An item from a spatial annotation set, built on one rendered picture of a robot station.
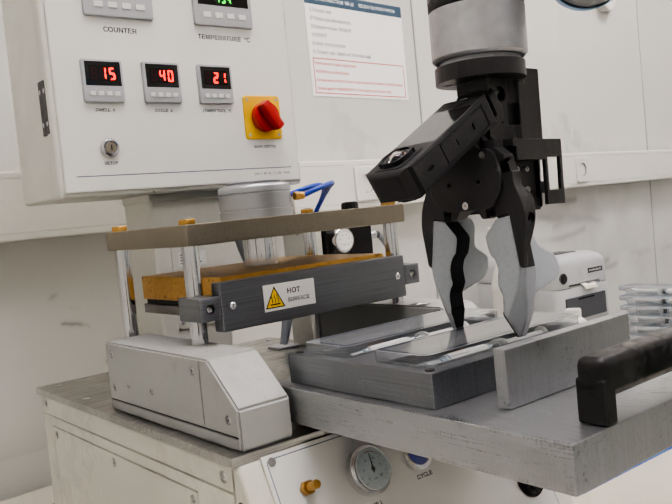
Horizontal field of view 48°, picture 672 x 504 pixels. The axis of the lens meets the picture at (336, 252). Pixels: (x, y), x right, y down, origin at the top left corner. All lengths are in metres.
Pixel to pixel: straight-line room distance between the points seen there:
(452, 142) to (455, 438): 0.21
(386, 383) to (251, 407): 0.12
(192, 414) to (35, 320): 0.59
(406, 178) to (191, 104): 0.48
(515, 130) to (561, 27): 1.79
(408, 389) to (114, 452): 0.38
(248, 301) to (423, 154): 0.25
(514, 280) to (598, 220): 1.91
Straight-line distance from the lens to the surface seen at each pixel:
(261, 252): 0.82
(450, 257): 0.62
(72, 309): 1.25
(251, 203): 0.80
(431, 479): 0.70
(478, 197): 0.59
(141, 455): 0.77
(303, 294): 0.74
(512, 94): 0.64
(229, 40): 1.01
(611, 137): 2.61
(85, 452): 0.91
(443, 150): 0.56
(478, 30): 0.60
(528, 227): 0.57
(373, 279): 0.80
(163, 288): 0.82
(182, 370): 0.67
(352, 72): 1.66
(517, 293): 0.58
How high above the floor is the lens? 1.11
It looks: 3 degrees down
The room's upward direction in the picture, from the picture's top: 6 degrees counter-clockwise
